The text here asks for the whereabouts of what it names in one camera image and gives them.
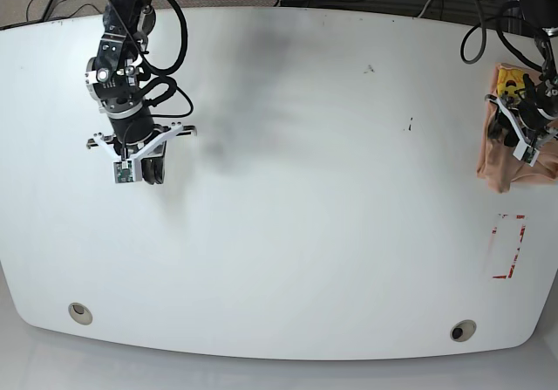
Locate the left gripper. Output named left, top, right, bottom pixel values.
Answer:
left=485, top=74, right=557, bottom=151

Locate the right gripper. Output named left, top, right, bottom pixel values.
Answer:
left=85, top=117, right=197, bottom=185

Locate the peach t-shirt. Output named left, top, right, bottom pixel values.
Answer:
left=476, top=63, right=557, bottom=194

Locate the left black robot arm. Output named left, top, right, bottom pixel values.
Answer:
left=463, top=0, right=557, bottom=167

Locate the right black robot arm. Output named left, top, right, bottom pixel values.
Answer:
left=85, top=0, right=196, bottom=185

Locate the red tape rectangle marking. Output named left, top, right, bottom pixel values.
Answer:
left=487, top=214, right=527, bottom=280

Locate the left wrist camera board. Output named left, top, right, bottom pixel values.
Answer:
left=513, top=141, right=540, bottom=167

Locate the left table cable grommet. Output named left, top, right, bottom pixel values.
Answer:
left=68, top=303, right=92, bottom=325

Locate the table cable grommet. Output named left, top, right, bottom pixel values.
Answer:
left=450, top=319, right=477, bottom=343
left=68, top=303, right=92, bottom=325

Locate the right table cable grommet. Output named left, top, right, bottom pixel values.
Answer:
left=450, top=319, right=477, bottom=343

